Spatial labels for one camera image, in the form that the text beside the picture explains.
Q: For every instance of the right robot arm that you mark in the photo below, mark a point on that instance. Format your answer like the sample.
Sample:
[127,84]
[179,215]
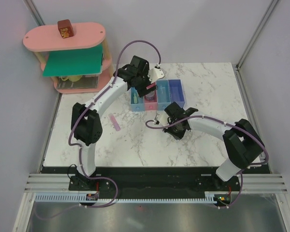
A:
[242,143]

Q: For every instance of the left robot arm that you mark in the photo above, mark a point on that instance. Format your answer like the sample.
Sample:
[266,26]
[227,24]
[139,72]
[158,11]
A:
[86,126]

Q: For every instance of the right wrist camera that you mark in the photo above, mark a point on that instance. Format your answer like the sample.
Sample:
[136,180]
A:
[161,119]

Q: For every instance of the light blue drawer bin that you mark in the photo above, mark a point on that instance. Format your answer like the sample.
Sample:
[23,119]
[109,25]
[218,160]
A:
[139,107]

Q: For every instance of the right aluminium post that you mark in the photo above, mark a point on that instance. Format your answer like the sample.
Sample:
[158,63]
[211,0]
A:
[264,20]

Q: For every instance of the pink eraser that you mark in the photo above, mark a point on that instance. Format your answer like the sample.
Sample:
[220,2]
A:
[114,122]

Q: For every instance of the pink drawer bin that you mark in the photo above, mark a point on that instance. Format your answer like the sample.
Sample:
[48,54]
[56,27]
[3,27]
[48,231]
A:
[149,106]

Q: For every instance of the left aluminium post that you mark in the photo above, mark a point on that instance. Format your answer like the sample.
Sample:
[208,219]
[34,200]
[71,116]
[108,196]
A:
[34,12]

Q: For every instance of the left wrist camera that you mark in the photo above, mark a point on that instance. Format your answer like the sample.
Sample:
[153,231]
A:
[155,74]

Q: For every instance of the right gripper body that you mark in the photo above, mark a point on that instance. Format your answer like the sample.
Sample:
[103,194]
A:
[175,131]

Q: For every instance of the aluminium post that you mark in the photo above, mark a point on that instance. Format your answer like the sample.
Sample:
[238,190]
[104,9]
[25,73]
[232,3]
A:
[34,12]
[264,20]

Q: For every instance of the green folder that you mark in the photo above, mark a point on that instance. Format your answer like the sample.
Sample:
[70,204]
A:
[74,62]

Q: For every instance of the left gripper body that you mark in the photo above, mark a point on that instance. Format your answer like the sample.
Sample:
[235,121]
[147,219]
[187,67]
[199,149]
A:
[143,81]

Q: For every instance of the clear blue round box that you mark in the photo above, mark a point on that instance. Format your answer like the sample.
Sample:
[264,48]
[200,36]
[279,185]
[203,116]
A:
[150,97]

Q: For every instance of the aluminium frame rail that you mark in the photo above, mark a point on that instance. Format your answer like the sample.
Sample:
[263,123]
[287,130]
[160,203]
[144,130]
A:
[249,183]

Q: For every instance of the sky blue drawer bin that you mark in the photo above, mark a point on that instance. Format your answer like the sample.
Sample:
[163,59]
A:
[163,94]

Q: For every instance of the brown cube toy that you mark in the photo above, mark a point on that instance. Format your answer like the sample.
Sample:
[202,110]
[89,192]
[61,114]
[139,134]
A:
[65,28]

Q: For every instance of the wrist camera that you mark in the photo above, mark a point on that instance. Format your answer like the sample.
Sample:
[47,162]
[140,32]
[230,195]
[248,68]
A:
[155,74]
[161,119]

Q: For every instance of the yellow mug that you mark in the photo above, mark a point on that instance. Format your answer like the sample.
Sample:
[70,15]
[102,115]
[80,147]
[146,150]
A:
[72,78]

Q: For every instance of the white cable duct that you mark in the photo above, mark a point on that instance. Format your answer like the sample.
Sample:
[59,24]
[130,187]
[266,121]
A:
[98,198]

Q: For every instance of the black book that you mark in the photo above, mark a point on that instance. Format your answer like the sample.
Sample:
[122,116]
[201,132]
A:
[87,81]

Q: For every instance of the green eraser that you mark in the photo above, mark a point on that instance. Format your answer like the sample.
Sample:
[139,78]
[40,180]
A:
[135,98]

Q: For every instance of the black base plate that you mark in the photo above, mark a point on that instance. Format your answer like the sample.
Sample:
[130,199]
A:
[192,178]

